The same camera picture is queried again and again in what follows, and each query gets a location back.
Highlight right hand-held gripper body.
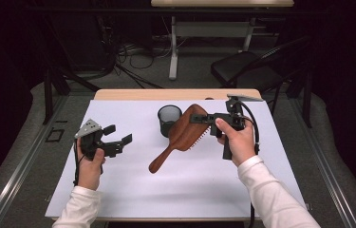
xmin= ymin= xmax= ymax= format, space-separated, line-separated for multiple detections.
xmin=209 ymin=93 xmax=264 ymax=161

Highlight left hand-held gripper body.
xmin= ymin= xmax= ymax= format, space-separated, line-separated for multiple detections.
xmin=74 ymin=118 xmax=124 ymax=162

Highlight wooden hairbrush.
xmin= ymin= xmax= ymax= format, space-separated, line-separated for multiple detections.
xmin=148 ymin=104 xmax=213 ymax=175

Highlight black mesh pen holder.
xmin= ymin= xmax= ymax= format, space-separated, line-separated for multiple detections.
xmin=157 ymin=104 xmax=183 ymax=138

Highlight person's right hand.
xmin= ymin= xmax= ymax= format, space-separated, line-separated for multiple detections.
xmin=215 ymin=117 xmax=257 ymax=167

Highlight person's left hand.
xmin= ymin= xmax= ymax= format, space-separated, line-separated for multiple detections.
xmin=76 ymin=138 xmax=106 ymax=191

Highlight black folding chair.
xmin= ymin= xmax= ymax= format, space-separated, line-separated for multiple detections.
xmin=210 ymin=36 xmax=312 ymax=116

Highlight black metal stand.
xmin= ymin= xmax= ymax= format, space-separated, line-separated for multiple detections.
xmin=288 ymin=63 xmax=313 ymax=129
xmin=41 ymin=12 xmax=102 ymax=125

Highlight white paper sheet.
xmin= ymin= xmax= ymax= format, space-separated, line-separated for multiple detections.
xmin=45 ymin=99 xmax=308 ymax=219

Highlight desk with wooden top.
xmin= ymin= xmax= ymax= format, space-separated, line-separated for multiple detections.
xmin=150 ymin=0 xmax=294 ymax=81

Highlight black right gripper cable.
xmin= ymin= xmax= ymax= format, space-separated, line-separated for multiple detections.
xmin=237 ymin=100 xmax=261 ymax=228

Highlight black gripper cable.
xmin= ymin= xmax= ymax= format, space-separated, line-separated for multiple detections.
xmin=237 ymin=100 xmax=261 ymax=228
xmin=72 ymin=142 xmax=86 ymax=187

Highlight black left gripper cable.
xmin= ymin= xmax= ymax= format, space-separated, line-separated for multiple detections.
xmin=72 ymin=142 xmax=86 ymax=187

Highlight bundle of floor cables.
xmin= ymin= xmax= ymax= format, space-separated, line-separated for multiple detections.
xmin=113 ymin=37 xmax=175 ymax=90

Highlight silver floor rail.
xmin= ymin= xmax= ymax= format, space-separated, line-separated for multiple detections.
xmin=289 ymin=94 xmax=356 ymax=228
xmin=0 ymin=94 xmax=69 ymax=228

